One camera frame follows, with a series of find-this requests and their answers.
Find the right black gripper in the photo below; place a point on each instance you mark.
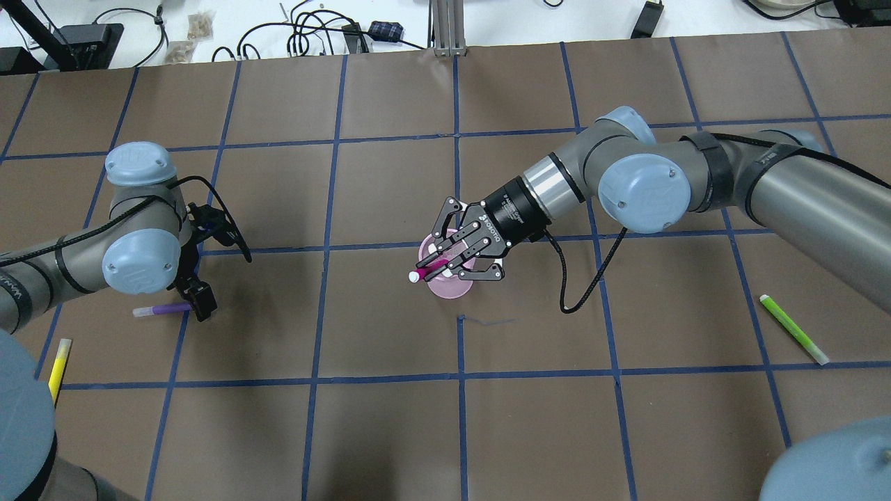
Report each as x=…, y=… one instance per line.
x=510, y=206

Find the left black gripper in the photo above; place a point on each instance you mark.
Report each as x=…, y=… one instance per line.
x=200, y=297

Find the purple highlighter pen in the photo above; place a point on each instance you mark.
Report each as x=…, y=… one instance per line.
x=161, y=310

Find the pink highlighter pen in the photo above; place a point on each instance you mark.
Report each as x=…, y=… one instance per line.
x=437, y=262

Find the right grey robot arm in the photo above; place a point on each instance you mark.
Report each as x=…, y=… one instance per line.
x=832, y=211

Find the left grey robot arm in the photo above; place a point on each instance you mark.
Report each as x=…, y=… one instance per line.
x=149, y=243

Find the pink mesh cup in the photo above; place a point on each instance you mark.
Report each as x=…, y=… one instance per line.
x=446, y=287

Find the yellow highlighter pen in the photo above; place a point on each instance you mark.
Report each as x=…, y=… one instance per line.
x=56, y=376

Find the black power adapter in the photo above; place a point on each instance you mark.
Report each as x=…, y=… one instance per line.
x=648, y=20

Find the green highlighter pen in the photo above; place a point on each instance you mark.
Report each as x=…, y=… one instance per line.
x=794, y=330

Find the aluminium frame post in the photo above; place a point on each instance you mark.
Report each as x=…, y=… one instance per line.
x=447, y=33

